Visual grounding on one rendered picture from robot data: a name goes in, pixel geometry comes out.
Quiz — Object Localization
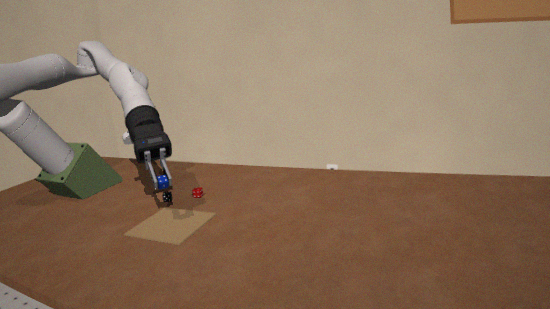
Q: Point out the red die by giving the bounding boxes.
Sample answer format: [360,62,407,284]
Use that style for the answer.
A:
[192,188,203,198]

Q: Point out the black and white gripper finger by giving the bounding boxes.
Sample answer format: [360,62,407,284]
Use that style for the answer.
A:
[159,148,172,186]
[144,151,159,189]

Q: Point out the tan flat mat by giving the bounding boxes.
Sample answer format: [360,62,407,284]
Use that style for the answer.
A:
[124,208,216,245]

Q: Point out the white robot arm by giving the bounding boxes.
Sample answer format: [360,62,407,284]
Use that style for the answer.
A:
[0,41,150,175]

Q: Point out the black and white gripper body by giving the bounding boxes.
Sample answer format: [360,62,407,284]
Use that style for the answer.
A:
[122,95,172,163]

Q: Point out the blue die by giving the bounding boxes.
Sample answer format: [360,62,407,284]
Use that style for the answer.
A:
[157,175,169,189]

